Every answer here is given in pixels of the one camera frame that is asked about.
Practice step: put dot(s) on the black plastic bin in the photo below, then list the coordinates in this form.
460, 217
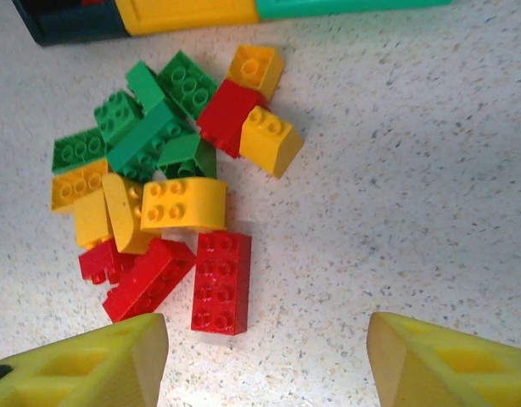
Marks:
74, 25

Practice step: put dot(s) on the long green lego brick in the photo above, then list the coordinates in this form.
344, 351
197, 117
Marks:
141, 137

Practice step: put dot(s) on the green sloped lego brick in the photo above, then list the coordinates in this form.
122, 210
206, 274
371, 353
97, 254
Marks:
184, 152

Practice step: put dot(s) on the long red lego brick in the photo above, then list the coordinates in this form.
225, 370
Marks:
221, 282
148, 280

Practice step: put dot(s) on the yellow sloped lego brick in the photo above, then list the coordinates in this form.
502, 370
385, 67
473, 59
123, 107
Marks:
273, 144

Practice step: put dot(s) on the red sloped lego brick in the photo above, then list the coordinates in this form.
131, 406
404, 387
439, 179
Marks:
226, 114

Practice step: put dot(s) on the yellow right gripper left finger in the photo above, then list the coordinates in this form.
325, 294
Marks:
74, 373

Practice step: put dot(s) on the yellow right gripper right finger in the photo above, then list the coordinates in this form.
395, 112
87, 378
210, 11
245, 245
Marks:
455, 373

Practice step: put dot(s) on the yellow curved lego brick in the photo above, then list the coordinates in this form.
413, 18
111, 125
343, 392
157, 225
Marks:
124, 212
188, 205

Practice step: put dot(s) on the green square lego brick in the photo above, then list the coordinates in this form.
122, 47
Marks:
116, 113

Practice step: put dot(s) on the small red lego brick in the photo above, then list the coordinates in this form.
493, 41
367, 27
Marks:
99, 260

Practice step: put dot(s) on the yellow plastic bin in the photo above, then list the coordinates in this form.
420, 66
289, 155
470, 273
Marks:
188, 15

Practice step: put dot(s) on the yellow square lego brick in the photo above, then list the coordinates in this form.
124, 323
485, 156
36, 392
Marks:
254, 68

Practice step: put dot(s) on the green plastic bin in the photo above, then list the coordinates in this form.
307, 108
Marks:
345, 6

